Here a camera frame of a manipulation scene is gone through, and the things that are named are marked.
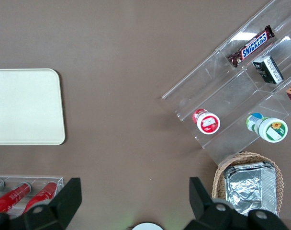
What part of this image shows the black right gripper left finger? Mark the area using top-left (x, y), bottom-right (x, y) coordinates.
top-left (9, 177), bottom-right (82, 230)

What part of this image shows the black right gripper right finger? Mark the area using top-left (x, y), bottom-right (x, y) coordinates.
top-left (183, 177), bottom-right (250, 230)

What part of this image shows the tan oval wicker basket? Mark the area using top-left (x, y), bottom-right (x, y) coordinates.
top-left (212, 151), bottom-right (284, 218)

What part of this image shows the cream rectangular plastic tray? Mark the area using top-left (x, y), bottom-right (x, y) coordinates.
top-left (0, 68), bottom-right (66, 146)

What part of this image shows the clear acrylic bottle rack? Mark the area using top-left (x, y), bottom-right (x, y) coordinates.
top-left (0, 176), bottom-right (65, 218)

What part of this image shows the aluminium foil food container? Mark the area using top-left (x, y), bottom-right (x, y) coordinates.
top-left (223, 161), bottom-right (278, 216)

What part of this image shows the white round disc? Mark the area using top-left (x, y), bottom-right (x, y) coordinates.
top-left (132, 222), bottom-right (164, 230)

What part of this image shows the red lidded yogurt cup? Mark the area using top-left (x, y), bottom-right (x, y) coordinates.
top-left (192, 108), bottom-right (221, 135)

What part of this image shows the green lidded yogurt cup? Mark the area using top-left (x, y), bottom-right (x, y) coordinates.
top-left (246, 113), bottom-right (289, 143)

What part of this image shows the clear acrylic tiered display stand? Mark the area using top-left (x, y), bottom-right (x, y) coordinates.
top-left (161, 0), bottom-right (291, 166)

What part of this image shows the small black drink carton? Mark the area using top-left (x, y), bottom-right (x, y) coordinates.
top-left (252, 55), bottom-right (284, 85)

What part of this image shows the Snickers chocolate bar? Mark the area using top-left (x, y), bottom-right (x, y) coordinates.
top-left (226, 24), bottom-right (276, 68)

